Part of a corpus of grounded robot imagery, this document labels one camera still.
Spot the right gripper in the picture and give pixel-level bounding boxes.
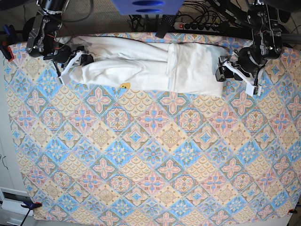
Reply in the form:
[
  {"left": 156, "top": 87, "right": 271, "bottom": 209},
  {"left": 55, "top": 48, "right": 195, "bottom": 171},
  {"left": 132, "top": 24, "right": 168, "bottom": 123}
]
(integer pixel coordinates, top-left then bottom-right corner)
[{"left": 53, "top": 50, "right": 94, "bottom": 85}]

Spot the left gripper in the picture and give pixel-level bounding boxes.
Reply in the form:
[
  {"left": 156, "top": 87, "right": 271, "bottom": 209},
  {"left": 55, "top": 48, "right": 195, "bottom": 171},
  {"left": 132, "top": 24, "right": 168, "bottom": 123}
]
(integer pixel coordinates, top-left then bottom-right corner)
[{"left": 215, "top": 53, "right": 262, "bottom": 96}]

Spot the white printed T-shirt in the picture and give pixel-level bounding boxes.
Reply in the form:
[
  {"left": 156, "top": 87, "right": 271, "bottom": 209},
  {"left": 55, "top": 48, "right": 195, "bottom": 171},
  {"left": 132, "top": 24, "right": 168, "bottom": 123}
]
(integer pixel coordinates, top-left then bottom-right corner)
[{"left": 70, "top": 36, "right": 228, "bottom": 97}]

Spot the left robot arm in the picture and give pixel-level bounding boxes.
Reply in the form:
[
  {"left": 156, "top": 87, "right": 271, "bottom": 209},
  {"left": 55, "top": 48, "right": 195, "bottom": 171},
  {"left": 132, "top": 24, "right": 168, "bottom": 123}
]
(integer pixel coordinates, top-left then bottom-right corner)
[{"left": 215, "top": 0, "right": 283, "bottom": 97}]

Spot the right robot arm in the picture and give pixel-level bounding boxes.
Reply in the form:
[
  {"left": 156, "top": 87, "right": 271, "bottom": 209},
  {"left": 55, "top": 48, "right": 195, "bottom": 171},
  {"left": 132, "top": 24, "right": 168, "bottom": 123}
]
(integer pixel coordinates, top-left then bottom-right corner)
[{"left": 23, "top": 0, "right": 94, "bottom": 85}]

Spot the red blue clamp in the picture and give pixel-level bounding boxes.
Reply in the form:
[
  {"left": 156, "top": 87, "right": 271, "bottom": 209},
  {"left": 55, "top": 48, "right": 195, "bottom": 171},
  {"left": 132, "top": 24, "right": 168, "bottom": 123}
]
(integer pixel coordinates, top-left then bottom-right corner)
[{"left": 0, "top": 24, "right": 14, "bottom": 62}]

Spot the patterned tablecloth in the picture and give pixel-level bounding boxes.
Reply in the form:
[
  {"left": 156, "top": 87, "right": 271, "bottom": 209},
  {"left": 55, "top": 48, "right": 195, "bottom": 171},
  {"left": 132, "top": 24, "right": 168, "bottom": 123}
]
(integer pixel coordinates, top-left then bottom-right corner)
[{"left": 0, "top": 44, "right": 301, "bottom": 226}]

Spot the white cabinet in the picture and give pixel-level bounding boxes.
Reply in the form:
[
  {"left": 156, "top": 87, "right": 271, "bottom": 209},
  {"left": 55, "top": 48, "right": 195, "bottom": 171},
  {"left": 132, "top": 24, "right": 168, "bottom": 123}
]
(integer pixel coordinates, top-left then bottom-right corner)
[{"left": 0, "top": 56, "right": 36, "bottom": 226}]

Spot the orange clamp right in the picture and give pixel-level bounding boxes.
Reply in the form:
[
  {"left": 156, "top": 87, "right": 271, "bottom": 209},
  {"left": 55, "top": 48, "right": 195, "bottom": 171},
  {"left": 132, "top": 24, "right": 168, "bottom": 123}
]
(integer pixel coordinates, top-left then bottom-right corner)
[{"left": 289, "top": 210, "right": 298, "bottom": 214}]

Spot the black power strip red switch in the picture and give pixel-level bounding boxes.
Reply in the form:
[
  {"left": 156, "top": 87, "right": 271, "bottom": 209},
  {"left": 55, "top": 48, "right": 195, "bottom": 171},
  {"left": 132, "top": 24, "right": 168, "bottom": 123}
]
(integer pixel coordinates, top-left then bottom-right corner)
[{"left": 174, "top": 22, "right": 219, "bottom": 32}]

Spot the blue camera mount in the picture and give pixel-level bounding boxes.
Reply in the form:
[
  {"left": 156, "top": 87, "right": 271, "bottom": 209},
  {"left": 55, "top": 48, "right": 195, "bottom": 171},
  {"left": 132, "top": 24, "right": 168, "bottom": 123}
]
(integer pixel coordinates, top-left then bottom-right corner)
[{"left": 112, "top": 0, "right": 184, "bottom": 15}]

